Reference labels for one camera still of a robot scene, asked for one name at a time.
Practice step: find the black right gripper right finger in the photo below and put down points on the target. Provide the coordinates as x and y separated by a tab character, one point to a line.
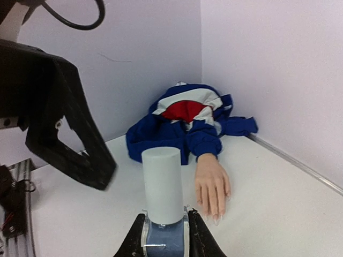
202	242

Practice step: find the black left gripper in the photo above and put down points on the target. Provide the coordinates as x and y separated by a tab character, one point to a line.
43	93

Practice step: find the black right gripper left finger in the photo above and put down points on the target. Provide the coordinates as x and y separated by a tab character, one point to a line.
131	245

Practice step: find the blue nail polish bottle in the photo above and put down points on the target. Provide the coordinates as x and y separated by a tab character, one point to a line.
166	240

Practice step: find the white nail polish cap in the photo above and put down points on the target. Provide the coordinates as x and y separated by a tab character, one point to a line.
163	184

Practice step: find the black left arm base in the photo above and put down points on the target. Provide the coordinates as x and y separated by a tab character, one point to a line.
15	203

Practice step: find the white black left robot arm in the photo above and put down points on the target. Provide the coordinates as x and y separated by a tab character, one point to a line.
14	14

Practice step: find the mannequin hand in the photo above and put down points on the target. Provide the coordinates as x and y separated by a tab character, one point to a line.
212	186

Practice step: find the blue white red jacket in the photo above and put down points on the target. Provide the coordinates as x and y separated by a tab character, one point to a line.
190	117

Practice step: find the aluminium table front rail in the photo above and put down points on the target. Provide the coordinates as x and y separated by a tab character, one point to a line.
17	237

